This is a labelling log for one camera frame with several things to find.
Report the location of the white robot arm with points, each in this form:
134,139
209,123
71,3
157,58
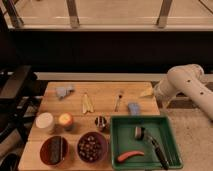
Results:
186,79

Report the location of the green plastic tray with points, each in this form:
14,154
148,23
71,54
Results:
122,139

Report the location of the small striped cup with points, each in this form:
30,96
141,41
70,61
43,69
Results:
101,123

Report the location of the grey toy elephant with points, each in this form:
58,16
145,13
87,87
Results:
62,92

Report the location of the red yellow apple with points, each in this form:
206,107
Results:
66,121

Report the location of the red bowl with nuts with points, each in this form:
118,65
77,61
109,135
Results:
92,147

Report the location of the white round container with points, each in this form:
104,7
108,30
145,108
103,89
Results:
45,121

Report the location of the red sausage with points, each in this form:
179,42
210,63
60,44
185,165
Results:
122,157

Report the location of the red bowl with dark block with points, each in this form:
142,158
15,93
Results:
54,150

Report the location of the black equipment on left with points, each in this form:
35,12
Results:
16,94

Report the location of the black handled kitchen tool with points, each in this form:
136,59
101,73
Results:
142,133

